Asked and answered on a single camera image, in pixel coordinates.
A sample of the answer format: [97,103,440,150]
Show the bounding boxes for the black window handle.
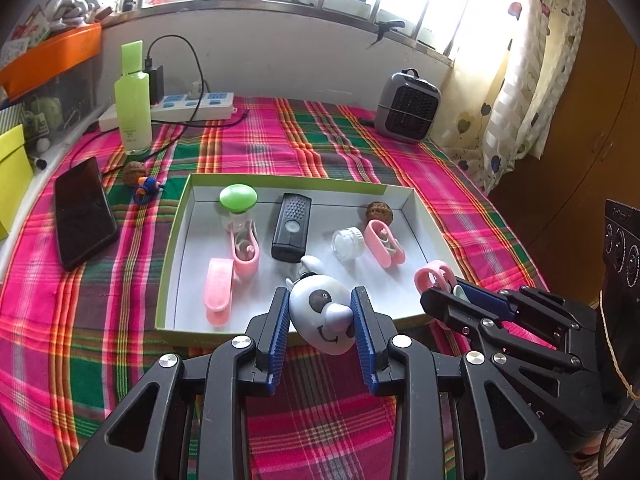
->
[369,20,407,50]

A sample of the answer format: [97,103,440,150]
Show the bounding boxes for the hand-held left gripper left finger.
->
[62,286,293,480]

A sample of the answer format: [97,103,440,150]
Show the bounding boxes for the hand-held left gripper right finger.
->
[350,286,581,480]

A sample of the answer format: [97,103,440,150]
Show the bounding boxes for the beige cord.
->
[597,290,640,403]

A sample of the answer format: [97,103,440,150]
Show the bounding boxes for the pink loop clip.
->
[362,219,407,268]
[229,222,261,277]

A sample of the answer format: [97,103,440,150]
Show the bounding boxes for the cream heart print curtain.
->
[440,0,588,193]

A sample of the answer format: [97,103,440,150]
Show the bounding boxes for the pink green plaid tablecloth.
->
[0,95,556,480]

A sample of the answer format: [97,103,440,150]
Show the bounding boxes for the black appliance with dials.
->
[602,199,640,306]

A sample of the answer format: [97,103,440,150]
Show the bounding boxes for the grey chevron patterned box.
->
[0,100,26,136]

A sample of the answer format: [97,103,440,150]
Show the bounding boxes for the green cardboard box tray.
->
[154,174,463,348]

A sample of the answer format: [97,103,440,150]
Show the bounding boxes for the white plastic bags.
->
[50,0,116,26]

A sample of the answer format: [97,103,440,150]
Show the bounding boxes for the black remote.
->
[271,192,313,262]

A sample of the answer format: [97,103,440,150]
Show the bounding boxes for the black charger plug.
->
[144,57,166,107]

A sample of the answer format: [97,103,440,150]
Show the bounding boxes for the green mushroom shaped knob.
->
[219,184,260,235]

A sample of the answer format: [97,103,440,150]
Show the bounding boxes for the brown wooden cabinet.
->
[487,0,640,291]

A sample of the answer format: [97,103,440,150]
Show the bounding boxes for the black smartphone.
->
[53,156,120,272]

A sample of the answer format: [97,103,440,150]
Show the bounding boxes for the red white paper packets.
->
[0,5,51,61]

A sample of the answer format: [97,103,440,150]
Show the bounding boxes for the white mouse shaped toy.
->
[286,272,357,357]

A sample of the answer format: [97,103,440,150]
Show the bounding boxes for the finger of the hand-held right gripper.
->
[459,281,598,351]
[421,289,596,402]

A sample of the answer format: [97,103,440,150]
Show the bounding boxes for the small blue orange toy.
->
[132,176,165,206]

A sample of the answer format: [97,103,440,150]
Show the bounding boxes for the clear storage container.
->
[22,57,96,136]

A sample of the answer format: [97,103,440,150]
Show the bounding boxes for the white power strip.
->
[98,91,236,133]

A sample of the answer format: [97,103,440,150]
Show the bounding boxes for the orange plastic tray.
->
[0,22,103,101]

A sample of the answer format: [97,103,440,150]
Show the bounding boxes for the grey fan heater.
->
[374,69,442,145]

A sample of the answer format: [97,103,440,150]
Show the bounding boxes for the yellow green lidded box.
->
[0,125,33,241]

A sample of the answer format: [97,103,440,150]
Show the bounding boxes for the clear round jar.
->
[331,227,366,263]

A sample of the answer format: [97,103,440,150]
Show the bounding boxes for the white side ledge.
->
[0,105,121,281]

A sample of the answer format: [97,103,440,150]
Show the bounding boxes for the pink clip with mint pad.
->
[414,259,473,306]

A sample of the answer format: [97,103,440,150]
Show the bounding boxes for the black charger cable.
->
[100,35,251,181]

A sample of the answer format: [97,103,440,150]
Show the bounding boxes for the light green plastic bottle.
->
[114,41,153,156]

